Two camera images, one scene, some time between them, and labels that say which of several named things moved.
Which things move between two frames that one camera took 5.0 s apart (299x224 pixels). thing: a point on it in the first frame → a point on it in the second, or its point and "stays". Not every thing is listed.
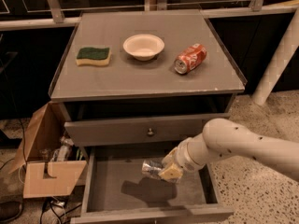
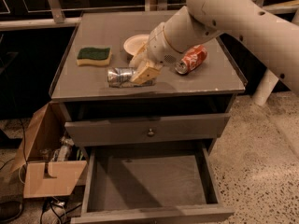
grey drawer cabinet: [143, 79] stays
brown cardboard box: [51, 164] stays
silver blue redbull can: [151, 169] → [120, 77]
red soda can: [190, 58] stays
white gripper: [183, 157] → [159, 48]
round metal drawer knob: [150, 133] stays
